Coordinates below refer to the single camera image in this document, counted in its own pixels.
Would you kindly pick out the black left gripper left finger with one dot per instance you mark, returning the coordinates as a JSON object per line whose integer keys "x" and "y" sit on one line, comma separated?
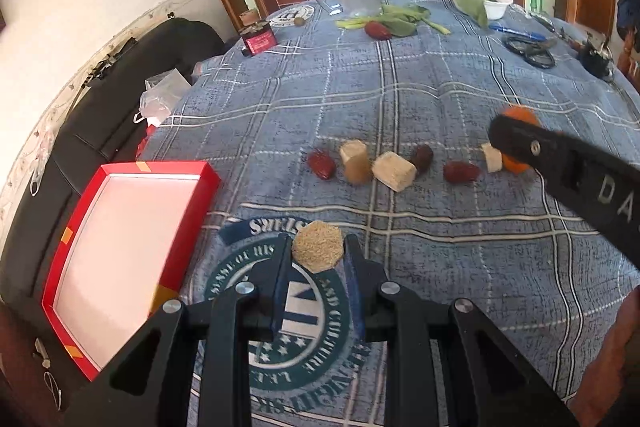
{"x": 270, "y": 278}

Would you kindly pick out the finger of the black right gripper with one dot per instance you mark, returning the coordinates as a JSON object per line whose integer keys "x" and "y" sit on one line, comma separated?
{"x": 600, "y": 188}

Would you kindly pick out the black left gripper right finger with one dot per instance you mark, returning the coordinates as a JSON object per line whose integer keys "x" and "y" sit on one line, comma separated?
{"x": 364, "y": 278}

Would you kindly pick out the tan hexagonal sesame cake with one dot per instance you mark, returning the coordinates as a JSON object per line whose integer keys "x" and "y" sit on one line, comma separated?
{"x": 318, "y": 247}

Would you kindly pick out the orange mandarin fruit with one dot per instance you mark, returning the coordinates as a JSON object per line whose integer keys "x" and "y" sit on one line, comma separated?
{"x": 521, "y": 113}

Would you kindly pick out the beige rectangular pastry block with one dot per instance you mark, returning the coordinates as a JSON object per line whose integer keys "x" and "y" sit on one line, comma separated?
{"x": 394, "y": 171}

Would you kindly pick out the white candy cube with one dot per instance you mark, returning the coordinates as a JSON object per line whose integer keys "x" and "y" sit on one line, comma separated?
{"x": 493, "y": 158}

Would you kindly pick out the tan cylinder pastry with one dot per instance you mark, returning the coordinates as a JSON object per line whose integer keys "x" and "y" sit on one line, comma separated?
{"x": 356, "y": 162}

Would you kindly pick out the dark brown date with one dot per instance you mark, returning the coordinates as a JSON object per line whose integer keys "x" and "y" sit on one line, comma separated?
{"x": 422, "y": 158}

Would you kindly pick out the red jujube date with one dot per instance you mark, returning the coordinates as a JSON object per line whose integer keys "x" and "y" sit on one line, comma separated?
{"x": 458, "y": 172}

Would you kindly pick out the red shallow gift box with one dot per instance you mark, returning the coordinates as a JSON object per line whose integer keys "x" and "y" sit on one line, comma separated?
{"x": 123, "y": 253}

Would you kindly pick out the black scissors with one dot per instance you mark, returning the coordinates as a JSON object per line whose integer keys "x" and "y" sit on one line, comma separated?
{"x": 533, "y": 52}

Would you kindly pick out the blue plaid tablecloth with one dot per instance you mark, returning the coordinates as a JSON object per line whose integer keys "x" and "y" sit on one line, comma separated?
{"x": 388, "y": 140}

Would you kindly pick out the blue pen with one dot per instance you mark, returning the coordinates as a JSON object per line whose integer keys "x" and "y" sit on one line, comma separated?
{"x": 532, "y": 36}

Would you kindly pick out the white plastic bag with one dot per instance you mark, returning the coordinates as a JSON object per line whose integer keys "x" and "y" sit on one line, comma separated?
{"x": 162, "y": 94}

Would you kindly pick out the black leather sofa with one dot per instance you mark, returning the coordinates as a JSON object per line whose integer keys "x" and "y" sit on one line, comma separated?
{"x": 100, "y": 129}

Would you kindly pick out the red fruit by vegetable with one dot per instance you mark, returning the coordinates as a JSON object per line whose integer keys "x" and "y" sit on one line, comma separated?
{"x": 377, "y": 31}

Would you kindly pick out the green leafy vegetable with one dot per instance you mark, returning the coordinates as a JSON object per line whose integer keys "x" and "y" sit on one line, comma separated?
{"x": 402, "y": 21}

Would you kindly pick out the small red labelled jar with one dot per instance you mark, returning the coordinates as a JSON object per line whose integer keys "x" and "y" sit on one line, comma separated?
{"x": 257, "y": 38}

